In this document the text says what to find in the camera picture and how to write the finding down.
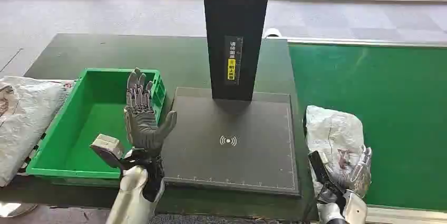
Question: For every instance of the black scanner column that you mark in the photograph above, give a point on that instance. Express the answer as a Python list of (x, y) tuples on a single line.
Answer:
[(223, 23)]

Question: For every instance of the black yellow label sticker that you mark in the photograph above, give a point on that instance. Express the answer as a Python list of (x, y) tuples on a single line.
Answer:
[(231, 68)]

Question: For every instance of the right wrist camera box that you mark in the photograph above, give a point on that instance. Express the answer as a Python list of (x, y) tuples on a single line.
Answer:
[(317, 166)]

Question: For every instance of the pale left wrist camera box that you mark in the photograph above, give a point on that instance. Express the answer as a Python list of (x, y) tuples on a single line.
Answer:
[(106, 144)]

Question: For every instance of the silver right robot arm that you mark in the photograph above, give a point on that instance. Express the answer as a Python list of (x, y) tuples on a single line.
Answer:
[(356, 210)]

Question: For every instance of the black scanner base pad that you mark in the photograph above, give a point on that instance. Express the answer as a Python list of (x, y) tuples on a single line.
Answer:
[(244, 159)]

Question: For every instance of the green conveyor belt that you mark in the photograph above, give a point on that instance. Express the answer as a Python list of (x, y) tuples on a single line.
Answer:
[(401, 110)]

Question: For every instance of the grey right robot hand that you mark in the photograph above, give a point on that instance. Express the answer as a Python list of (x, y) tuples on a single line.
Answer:
[(361, 180)]

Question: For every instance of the plain grey parcel bag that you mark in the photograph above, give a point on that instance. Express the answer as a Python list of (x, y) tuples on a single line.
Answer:
[(331, 131)]

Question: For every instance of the pale shiny floor object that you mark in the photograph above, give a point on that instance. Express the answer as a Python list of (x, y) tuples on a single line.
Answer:
[(14, 209)]

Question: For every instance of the silver conveyor frame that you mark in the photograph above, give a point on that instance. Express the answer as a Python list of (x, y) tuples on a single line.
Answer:
[(349, 42)]

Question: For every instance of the green plastic crate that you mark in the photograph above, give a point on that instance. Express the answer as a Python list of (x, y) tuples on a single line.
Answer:
[(87, 124)]

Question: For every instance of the large white woven sack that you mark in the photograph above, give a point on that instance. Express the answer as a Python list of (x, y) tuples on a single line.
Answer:
[(28, 124)]

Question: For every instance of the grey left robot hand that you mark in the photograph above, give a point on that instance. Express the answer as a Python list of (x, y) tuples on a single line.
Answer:
[(141, 128)]

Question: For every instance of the white round fixture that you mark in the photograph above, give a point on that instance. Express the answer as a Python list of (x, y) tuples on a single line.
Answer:
[(272, 33)]

